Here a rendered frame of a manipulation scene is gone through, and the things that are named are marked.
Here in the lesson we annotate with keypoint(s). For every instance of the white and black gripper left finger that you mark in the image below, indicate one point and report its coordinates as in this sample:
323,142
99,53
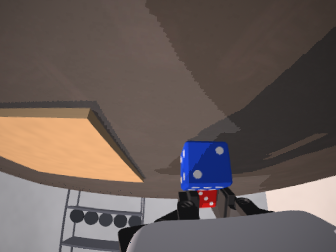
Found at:
186,210

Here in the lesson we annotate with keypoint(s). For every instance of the red die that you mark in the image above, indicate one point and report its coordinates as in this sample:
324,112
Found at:
207,198

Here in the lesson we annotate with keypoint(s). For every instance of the blue die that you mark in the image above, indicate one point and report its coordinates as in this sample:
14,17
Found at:
205,165

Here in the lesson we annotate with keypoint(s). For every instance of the tan square mat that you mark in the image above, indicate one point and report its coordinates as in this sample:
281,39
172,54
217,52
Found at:
65,141

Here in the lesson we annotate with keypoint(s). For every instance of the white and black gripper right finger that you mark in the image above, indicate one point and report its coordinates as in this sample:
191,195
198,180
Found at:
228,205

